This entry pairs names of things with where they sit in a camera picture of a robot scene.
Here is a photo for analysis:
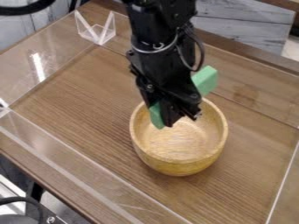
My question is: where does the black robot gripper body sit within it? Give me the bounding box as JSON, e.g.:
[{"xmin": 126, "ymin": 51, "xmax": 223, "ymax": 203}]
[{"xmin": 126, "ymin": 34, "xmax": 203, "ymax": 107}]

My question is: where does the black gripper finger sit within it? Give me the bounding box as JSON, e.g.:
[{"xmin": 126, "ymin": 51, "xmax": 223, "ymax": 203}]
[
  {"xmin": 179, "ymin": 103, "xmax": 202, "ymax": 121},
  {"xmin": 161, "ymin": 97, "xmax": 183, "ymax": 128}
]

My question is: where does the green rectangular block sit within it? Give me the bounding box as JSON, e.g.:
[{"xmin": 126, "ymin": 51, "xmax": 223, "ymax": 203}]
[{"xmin": 149, "ymin": 66, "xmax": 219, "ymax": 130}]

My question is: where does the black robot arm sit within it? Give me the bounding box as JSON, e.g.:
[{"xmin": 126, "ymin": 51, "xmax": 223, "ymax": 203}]
[{"xmin": 123, "ymin": 0, "xmax": 205, "ymax": 129}]

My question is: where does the brown wooden bowl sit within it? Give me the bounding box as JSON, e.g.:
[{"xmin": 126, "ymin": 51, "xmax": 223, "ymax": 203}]
[{"xmin": 130, "ymin": 99, "xmax": 230, "ymax": 177}]

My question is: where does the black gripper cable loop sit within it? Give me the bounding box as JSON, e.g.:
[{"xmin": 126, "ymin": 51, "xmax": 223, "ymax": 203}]
[{"xmin": 175, "ymin": 23, "xmax": 207, "ymax": 73}]

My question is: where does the clear acrylic corner bracket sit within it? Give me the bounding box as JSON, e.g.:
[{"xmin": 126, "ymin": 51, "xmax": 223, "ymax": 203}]
[{"xmin": 74, "ymin": 10, "xmax": 117, "ymax": 46}]

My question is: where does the black arm cable top left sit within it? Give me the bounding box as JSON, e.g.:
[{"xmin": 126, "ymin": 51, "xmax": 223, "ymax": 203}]
[{"xmin": 0, "ymin": 0, "xmax": 58, "ymax": 16}]

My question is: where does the black table leg frame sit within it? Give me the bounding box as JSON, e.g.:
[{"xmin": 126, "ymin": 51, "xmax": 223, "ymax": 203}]
[{"xmin": 26, "ymin": 182, "xmax": 67, "ymax": 224}]

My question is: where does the black cable under table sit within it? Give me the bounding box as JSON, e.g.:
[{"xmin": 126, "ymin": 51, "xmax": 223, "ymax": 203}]
[{"xmin": 0, "ymin": 196, "xmax": 45, "ymax": 224}]

